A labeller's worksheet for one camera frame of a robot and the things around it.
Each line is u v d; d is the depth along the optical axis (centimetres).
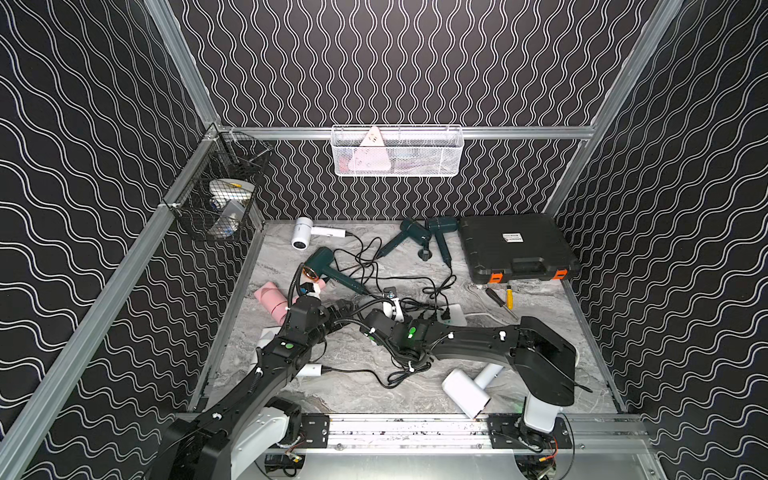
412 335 61
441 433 76
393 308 73
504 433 74
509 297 99
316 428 75
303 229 112
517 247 106
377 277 97
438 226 113
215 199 83
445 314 92
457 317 92
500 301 98
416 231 113
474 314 96
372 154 90
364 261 108
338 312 76
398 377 82
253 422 58
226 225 83
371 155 90
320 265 103
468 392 77
